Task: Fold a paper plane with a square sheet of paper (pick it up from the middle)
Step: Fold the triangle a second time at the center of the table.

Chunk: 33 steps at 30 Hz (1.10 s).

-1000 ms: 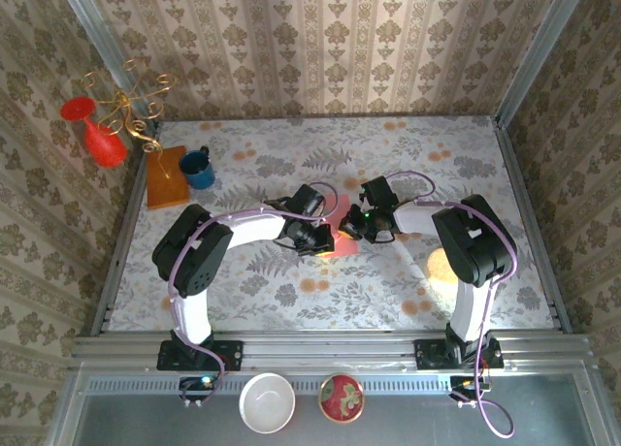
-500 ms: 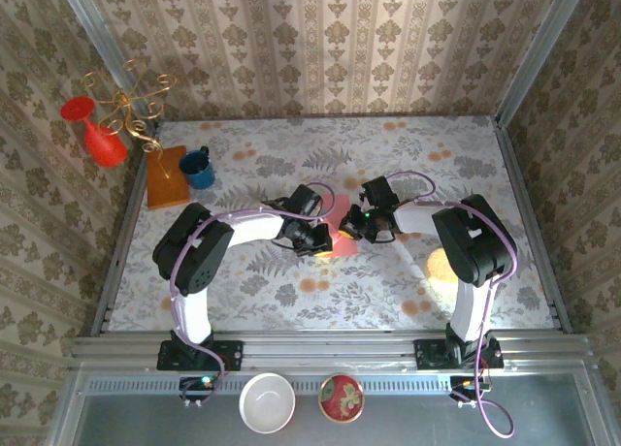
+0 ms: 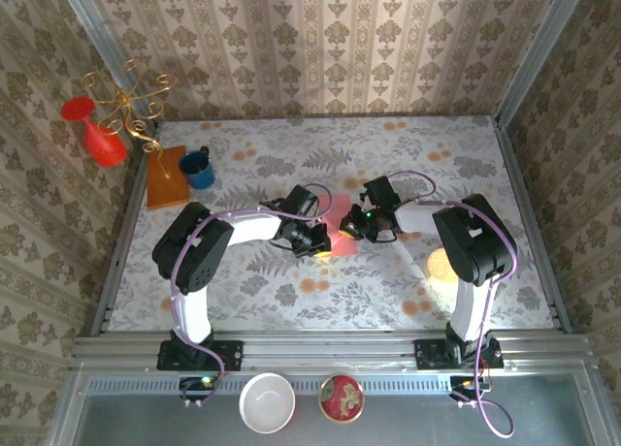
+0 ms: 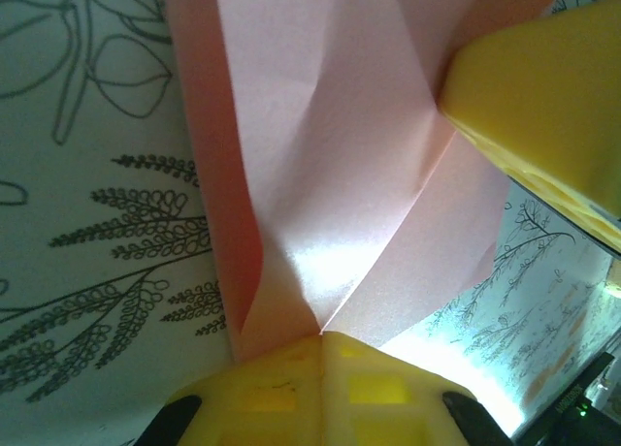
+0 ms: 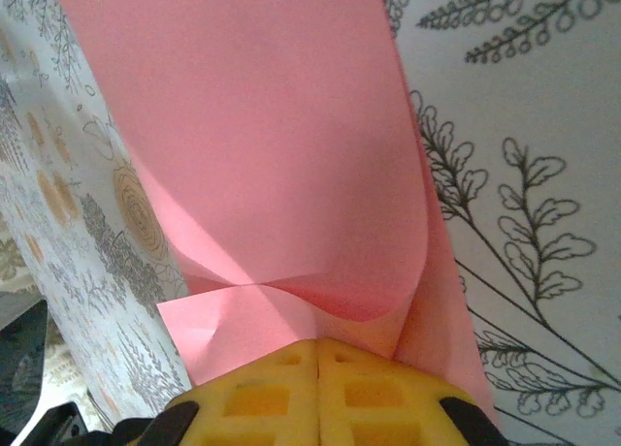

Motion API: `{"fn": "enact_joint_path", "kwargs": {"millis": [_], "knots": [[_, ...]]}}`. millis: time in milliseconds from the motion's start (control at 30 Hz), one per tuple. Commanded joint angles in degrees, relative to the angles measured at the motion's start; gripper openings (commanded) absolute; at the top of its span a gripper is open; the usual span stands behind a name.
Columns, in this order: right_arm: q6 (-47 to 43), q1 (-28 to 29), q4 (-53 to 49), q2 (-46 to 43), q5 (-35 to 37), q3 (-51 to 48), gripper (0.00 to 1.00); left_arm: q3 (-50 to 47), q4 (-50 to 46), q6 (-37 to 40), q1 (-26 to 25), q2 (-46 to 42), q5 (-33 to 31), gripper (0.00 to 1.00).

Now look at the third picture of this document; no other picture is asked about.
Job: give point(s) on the black connector box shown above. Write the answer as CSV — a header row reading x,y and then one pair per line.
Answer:
x,y
466,388
194,388

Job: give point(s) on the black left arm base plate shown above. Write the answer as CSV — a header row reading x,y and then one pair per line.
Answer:
x,y
228,354

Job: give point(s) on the floral tablecloth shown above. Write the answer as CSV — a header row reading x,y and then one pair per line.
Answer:
x,y
301,140

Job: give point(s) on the grey metal shelf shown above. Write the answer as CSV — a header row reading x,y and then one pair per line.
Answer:
x,y
412,417

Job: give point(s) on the aluminium corner post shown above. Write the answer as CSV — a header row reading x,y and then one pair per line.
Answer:
x,y
105,43
542,43

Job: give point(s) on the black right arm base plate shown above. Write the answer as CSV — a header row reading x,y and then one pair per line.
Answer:
x,y
427,356

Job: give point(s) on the blue enamel mug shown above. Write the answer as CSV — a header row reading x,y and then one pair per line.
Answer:
x,y
201,177

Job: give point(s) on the pink cloth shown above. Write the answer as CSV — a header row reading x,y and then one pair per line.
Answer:
x,y
339,206

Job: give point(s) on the white bowl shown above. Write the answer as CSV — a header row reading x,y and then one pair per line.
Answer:
x,y
267,417

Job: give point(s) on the red plastic goblet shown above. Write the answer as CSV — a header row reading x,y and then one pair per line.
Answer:
x,y
104,148

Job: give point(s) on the red patterned bowl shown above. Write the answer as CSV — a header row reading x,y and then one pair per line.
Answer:
x,y
339,397

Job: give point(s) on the aluminium side rail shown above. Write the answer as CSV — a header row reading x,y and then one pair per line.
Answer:
x,y
553,296
123,232

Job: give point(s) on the orange wooden board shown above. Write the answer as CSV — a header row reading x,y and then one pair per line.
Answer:
x,y
167,194

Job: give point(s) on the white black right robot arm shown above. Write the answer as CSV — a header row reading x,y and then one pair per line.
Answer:
x,y
475,242

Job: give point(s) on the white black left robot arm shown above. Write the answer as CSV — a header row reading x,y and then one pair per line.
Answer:
x,y
194,252

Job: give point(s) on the aluminium crossbeam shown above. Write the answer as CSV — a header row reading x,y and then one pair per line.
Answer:
x,y
330,351

